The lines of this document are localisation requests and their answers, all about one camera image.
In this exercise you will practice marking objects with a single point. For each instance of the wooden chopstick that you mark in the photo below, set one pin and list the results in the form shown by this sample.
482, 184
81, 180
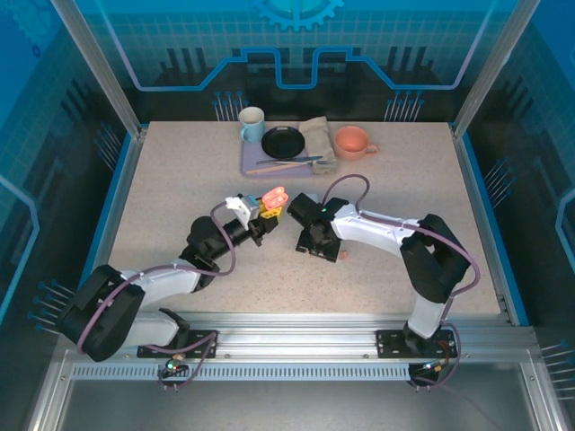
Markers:
260, 170
283, 166

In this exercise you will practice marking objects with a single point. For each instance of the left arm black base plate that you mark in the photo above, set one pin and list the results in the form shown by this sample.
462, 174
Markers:
197, 345

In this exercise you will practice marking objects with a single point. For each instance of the beige folded cloth napkin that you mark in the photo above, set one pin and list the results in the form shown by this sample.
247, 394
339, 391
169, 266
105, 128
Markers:
319, 134

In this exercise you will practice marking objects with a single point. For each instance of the lavender tray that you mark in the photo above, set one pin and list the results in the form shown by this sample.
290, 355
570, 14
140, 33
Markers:
251, 155

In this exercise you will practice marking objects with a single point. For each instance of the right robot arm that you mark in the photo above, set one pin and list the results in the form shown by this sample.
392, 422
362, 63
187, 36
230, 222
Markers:
373, 229

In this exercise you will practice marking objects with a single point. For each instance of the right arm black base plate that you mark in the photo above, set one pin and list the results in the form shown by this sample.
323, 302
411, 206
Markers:
391, 343

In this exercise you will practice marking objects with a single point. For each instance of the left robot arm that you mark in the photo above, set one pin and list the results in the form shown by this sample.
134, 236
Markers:
157, 285

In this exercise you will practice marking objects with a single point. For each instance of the light blue mug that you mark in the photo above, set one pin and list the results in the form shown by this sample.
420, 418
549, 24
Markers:
251, 128

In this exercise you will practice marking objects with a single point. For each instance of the metal knife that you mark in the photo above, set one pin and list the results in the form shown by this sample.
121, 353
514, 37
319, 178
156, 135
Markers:
269, 160

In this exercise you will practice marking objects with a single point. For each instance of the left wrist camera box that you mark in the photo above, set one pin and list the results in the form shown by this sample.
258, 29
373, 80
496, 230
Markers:
240, 208

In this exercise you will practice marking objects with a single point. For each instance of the aluminium mounting rail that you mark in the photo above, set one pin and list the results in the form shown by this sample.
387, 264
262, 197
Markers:
296, 334

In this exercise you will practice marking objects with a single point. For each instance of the aluminium frame post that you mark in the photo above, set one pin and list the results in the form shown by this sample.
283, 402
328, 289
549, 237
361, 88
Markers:
489, 76
108, 76

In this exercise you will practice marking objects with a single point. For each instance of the black plate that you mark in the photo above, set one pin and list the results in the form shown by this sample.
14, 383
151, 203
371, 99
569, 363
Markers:
283, 143

